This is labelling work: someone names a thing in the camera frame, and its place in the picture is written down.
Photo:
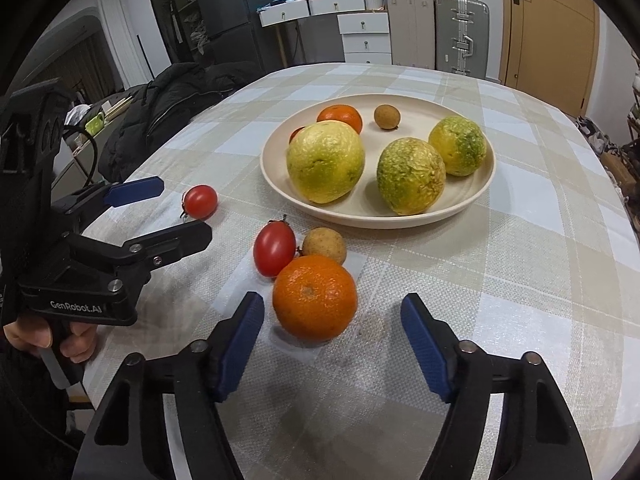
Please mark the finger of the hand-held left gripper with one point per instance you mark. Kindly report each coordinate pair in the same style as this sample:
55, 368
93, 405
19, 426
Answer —
135, 191
165, 245

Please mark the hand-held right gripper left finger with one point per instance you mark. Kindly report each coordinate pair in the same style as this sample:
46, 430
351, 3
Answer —
235, 345

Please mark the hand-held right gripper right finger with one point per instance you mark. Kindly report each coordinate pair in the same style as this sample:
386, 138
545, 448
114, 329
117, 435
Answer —
425, 345

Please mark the round red tomato with stem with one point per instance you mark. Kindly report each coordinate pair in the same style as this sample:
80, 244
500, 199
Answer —
201, 201

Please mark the orange mandarin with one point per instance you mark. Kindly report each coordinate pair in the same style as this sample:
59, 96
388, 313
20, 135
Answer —
342, 116
315, 297

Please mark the oval red tomato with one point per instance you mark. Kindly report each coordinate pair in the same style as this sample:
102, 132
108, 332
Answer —
272, 250

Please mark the brown longan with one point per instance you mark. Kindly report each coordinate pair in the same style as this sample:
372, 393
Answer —
325, 245
387, 116

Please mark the cream round plate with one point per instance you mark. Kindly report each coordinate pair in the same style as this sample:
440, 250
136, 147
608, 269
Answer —
370, 192

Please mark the green bumpy passion fruit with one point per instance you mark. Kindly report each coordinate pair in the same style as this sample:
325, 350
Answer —
410, 175

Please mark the large yellow passion fruit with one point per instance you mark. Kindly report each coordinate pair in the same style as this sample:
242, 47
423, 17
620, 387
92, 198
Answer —
325, 162

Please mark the yellow green passion fruit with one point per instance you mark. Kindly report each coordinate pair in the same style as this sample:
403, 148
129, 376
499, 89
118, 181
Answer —
457, 145

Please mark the person's left forearm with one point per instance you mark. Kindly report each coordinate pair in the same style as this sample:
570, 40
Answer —
30, 400

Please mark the person's left hand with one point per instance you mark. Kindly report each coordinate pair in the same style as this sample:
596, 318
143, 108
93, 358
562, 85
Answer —
30, 337

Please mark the light green object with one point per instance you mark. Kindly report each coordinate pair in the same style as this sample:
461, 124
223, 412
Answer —
94, 123

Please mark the black puffer jacket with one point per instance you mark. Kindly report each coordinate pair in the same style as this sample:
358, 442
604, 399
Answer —
165, 105

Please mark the dark shelf cabinet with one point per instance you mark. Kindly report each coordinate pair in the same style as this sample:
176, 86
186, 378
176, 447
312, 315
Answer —
170, 10

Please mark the dark grey fridge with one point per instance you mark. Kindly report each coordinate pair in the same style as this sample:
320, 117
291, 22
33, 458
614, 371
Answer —
225, 5

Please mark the white desk with drawers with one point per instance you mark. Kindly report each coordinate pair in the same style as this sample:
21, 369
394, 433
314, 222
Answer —
310, 7

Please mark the loose shoes pile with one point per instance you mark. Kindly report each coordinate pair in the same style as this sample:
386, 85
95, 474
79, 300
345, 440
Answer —
592, 132

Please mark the white drawer cabinet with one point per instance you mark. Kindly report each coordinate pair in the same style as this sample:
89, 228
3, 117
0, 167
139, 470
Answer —
365, 37

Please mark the wooden shoe rack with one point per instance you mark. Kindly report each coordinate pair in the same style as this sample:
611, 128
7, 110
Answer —
632, 150

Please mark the silver suitcase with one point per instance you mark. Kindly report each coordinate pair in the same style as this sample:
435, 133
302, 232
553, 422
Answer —
462, 35

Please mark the white suitcase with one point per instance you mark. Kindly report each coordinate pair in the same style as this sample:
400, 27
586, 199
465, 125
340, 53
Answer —
410, 25

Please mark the wooden door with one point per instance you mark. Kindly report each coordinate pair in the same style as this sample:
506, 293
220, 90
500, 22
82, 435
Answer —
555, 35

